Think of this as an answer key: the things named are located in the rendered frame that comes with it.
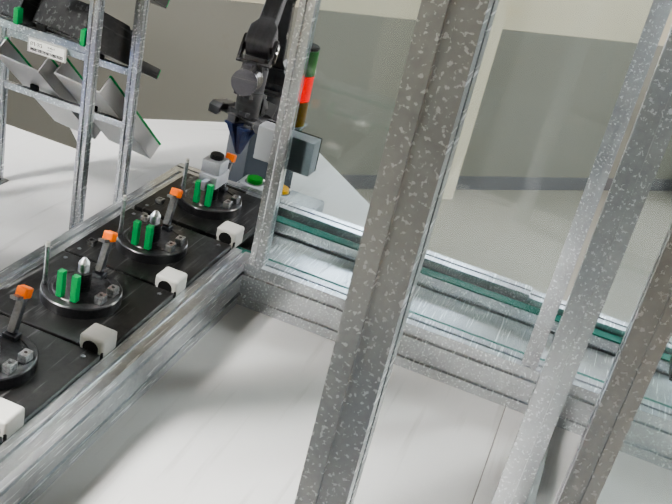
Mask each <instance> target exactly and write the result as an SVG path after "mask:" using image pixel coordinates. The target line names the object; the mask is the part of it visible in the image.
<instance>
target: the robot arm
mask: <svg viewBox="0 0 672 504"><path fill-rule="evenodd" d="M296 1H297V0H266V1H265V3H264V6H263V9H262V12H261V14H260V17H259V19H257V20H256V21H254V22H252V23H251V25H250V27H249V29H248V32H247V33H246V32H245V34H244V36H243V39H242V42H241V45H240V48H239V51H238V54H237V57H236V60H237V61H241V62H242V66H241V68H240V69H239V70H237V71H236V72H235V73H234V74H233V76H232V78H231V86H232V88H233V90H234V93H235V94H237V98H236V103H235V102H233V101H231V100H229V99H227V98H226V99H213V100H212V101H211V102H210V103H209V108H208V111H210V112H212V113H214V114H219V113H220V112H221V111H223V112H225V113H228V118H227V120H225V123H226V124H227V126H228V129H229V132H230V135H231V138H232V142H233V146H234V150H235V153H236V154H241V153H242V151H243V149H244V148H245V146H246V145H247V143H248V141H249V140H250V139H251V137H252V136H253V135H254V134H255V133H256V134H257V133H258V128H259V125H260V124H262V123H263V122H265V121H266V120H270V121H273V122H276V120H277V115H278V110H279V105H280V100H281V94H282V89H283V84H284V79H285V74H286V69H287V63H288V60H287V51H288V45H289V39H290V33H291V27H292V21H293V16H294V10H295V4H296ZM244 50H245V53H246V55H245V54H243V52H244ZM258 117H259V119H258ZM250 119H251V120H250Z"/></svg>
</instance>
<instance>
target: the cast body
mask: <svg viewBox="0 0 672 504"><path fill-rule="evenodd" d="M228 164H229V159H228V158H225V157H224V154H223V153H221V152H218V151H213V152H211V154H210V155H208V156H206V157H205V158H203V161H202V167H201V171H200V172H199V180H202V181H201V187H200V190H203V191H205V190H206V189H207V185H208V184H213V185H214V190H216V189H218V188H219V187H221V186H222V185H223V184H225V183H226V182H227V181H228V177H229V171H230V170H229V169H228Z"/></svg>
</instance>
